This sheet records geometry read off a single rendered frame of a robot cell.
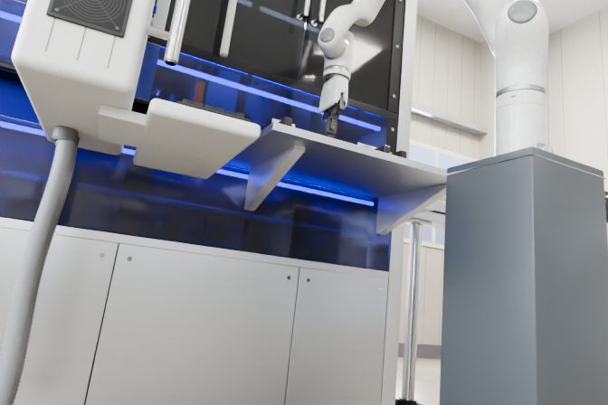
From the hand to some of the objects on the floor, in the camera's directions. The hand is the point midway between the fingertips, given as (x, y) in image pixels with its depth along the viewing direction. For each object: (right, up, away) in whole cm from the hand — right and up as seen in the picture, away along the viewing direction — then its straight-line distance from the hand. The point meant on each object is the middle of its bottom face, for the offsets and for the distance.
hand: (331, 127), depth 131 cm
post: (+17, -108, +14) cm, 110 cm away
